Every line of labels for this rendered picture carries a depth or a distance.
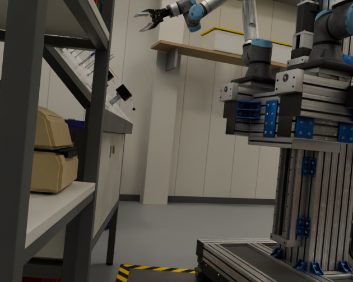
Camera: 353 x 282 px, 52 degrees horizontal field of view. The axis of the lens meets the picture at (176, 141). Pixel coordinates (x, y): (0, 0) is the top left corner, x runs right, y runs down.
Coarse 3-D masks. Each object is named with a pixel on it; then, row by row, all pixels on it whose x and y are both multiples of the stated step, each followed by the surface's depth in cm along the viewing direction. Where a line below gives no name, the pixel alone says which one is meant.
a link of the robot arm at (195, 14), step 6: (204, 0) 197; (210, 0) 196; (216, 0) 196; (222, 0) 197; (228, 0) 201; (192, 6) 193; (198, 6) 193; (204, 6) 195; (210, 6) 196; (216, 6) 198; (192, 12) 193; (198, 12) 193; (204, 12) 196; (210, 12) 200; (192, 18) 197; (198, 18) 196
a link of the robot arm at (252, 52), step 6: (252, 42) 200; (258, 42) 197; (264, 42) 196; (270, 42) 197; (252, 48) 200; (258, 48) 197; (264, 48) 196; (270, 48) 198; (252, 54) 199; (258, 54) 197; (264, 54) 196; (270, 54) 198; (252, 60) 199; (264, 60) 196; (270, 60) 199
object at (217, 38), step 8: (208, 32) 429; (216, 32) 412; (224, 32) 415; (232, 32) 421; (240, 32) 422; (208, 40) 424; (216, 40) 412; (224, 40) 416; (232, 40) 419; (240, 40) 423; (208, 48) 422; (216, 48) 412; (224, 48) 416; (232, 48) 420; (240, 48) 424
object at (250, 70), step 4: (256, 60) 197; (260, 60) 196; (252, 64) 199; (256, 64) 197; (260, 64) 196; (264, 64) 196; (268, 64) 198; (248, 68) 201; (252, 68) 198; (256, 68) 197; (260, 68) 196; (264, 68) 196; (268, 68) 197; (248, 72) 199; (252, 72) 196; (256, 72) 197; (260, 72) 195; (264, 72) 195; (268, 72) 196; (260, 76) 194; (264, 76) 195; (268, 76) 196
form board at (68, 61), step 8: (48, 48) 104; (56, 48) 109; (64, 48) 149; (56, 56) 105; (64, 56) 117; (72, 56) 160; (64, 64) 105; (72, 64) 122; (80, 64) 170; (72, 72) 105; (80, 72) 129; (88, 72) 185; (72, 80) 105; (80, 80) 105; (88, 80) 138; (80, 88) 105; (88, 88) 108; (88, 96) 105; (112, 112) 131; (120, 112) 190; (128, 120) 209
